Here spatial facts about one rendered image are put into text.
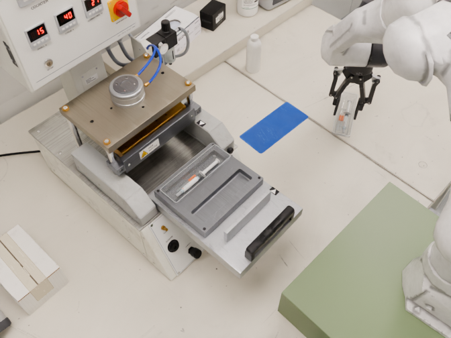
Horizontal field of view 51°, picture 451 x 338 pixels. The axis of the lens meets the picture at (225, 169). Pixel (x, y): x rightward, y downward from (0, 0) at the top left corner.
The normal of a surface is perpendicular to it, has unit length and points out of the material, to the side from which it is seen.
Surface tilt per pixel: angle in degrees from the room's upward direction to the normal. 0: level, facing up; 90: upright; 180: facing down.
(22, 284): 1
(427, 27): 30
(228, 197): 0
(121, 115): 0
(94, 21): 90
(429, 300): 90
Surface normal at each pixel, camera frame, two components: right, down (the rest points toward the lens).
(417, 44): -0.31, -0.07
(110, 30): 0.74, 0.54
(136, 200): 0.47, -0.11
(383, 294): 0.00, -0.56
